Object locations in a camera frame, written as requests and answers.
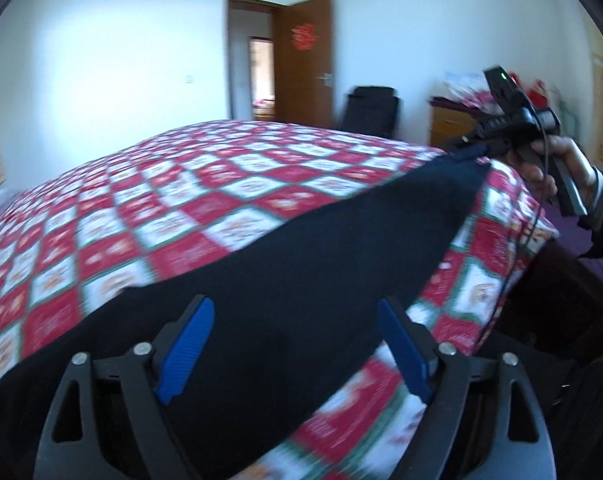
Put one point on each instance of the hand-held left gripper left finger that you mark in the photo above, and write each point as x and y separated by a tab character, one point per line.
184	355

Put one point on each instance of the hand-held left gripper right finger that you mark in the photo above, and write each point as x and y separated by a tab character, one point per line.
406	355

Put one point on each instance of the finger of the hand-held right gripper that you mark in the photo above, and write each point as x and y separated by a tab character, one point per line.
469	144

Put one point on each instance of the black pants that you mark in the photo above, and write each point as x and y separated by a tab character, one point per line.
306	270

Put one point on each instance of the person's right hand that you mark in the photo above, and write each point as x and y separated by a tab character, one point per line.
576	160

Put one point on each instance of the wooden bedside cabinet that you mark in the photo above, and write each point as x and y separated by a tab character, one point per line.
449	127

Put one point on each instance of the pile of colourful bags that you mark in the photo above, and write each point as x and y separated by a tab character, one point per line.
469	92

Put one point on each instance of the black suitcase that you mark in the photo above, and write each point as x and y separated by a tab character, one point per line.
369	110

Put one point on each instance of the red checked printed blanket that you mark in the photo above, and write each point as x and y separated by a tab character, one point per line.
181	185

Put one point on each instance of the brown wooden door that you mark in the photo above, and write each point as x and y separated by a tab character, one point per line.
304	90

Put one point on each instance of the red door decoration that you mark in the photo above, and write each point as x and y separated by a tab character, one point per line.
303	37

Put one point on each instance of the brown door frame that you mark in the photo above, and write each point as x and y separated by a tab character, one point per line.
230	60

